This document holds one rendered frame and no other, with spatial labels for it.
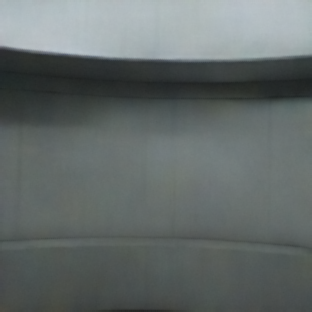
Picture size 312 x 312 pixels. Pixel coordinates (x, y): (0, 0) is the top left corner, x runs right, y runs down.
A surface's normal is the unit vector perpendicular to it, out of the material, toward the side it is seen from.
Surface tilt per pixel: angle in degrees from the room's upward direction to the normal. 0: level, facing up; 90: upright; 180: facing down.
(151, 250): 90
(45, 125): 90
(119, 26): 90
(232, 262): 90
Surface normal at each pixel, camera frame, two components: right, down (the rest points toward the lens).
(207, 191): -0.09, -0.02
